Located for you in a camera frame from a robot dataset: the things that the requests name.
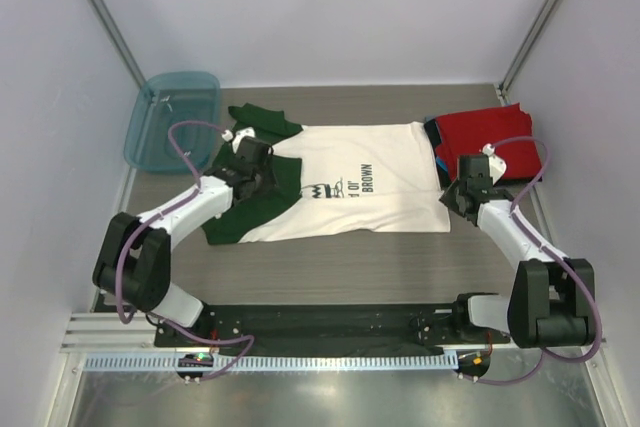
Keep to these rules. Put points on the folded red t-shirt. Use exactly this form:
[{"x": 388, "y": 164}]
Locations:
[{"x": 497, "y": 113}]

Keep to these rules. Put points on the folded blue t-shirt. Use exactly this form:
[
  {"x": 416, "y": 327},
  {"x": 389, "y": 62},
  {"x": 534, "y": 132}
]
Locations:
[{"x": 433, "y": 134}]

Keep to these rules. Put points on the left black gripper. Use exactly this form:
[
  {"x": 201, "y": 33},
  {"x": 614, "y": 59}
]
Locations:
[{"x": 269, "y": 183}]

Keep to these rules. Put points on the white and green t-shirt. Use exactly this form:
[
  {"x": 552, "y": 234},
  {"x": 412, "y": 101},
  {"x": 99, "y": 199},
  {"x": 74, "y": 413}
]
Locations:
[{"x": 335, "y": 179}]

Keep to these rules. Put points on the white slotted cable duct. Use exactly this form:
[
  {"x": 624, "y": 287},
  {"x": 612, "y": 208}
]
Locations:
[{"x": 182, "y": 362}]

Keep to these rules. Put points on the teal plastic bin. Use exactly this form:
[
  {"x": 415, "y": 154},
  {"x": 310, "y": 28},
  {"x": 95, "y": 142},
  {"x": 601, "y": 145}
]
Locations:
[{"x": 166, "y": 99}]

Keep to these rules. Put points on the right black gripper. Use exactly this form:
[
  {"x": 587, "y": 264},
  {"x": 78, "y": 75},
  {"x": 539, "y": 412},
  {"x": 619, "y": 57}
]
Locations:
[{"x": 449, "y": 200}]

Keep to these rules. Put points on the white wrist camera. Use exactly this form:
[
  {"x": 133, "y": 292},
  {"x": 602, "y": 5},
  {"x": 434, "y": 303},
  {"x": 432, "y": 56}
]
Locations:
[
  {"x": 234, "y": 139},
  {"x": 497, "y": 166}
]

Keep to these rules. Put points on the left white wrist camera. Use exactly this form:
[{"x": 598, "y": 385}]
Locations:
[{"x": 234, "y": 139}]

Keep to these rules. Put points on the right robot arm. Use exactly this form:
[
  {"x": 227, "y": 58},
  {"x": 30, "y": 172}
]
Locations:
[{"x": 552, "y": 301}]

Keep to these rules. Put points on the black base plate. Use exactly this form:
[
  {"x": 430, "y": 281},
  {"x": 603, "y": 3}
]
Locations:
[{"x": 342, "y": 329}]

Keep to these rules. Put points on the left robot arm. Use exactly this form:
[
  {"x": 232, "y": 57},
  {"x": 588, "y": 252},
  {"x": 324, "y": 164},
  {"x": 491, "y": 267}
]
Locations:
[{"x": 135, "y": 259}]

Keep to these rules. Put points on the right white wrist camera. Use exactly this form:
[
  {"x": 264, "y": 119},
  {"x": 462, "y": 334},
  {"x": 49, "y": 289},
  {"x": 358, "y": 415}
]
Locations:
[{"x": 497, "y": 166}]

